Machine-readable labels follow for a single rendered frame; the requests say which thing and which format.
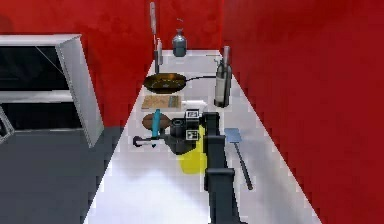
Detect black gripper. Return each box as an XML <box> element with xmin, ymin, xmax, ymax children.
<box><xmin>132</xmin><ymin>117</ymin><xmax>198</xmax><ymax>156</ymax></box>

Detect blue marker with cap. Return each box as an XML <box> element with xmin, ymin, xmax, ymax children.
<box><xmin>151</xmin><ymin>108</ymin><xmax>162</xmax><ymax>139</ymax></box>

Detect wooden cutting board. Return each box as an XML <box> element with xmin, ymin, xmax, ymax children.
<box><xmin>140</xmin><ymin>94</ymin><xmax>183</xmax><ymax>112</ymax></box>

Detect white roll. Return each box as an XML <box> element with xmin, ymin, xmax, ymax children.
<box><xmin>181</xmin><ymin>99</ymin><xmax>208</xmax><ymax>110</ymax></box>

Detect black frying pan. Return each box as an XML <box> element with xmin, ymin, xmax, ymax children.
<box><xmin>143</xmin><ymin>72</ymin><xmax>218</xmax><ymax>95</ymax></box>

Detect grey slim shaker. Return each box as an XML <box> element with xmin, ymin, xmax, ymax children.
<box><xmin>154</xmin><ymin>37</ymin><xmax>165</xmax><ymax>75</ymax></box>

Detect dark glass wine bottle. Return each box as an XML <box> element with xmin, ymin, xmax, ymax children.
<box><xmin>213</xmin><ymin>45</ymin><xmax>233</xmax><ymax>109</ymax></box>

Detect white shelf unit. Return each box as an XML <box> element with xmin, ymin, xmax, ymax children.
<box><xmin>0</xmin><ymin>33</ymin><xmax>105</xmax><ymax>149</ymax></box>

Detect blue-grey round bottle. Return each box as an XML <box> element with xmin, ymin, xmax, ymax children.
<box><xmin>171</xmin><ymin>28</ymin><xmax>188</xmax><ymax>58</ymax></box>

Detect grey long utensil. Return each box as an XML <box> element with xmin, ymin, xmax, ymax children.
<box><xmin>148</xmin><ymin>1</ymin><xmax>158</xmax><ymax>38</ymax></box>

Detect grey spatula with dark handle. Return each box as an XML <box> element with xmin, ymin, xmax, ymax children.
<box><xmin>223</xmin><ymin>127</ymin><xmax>255</xmax><ymax>191</ymax></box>

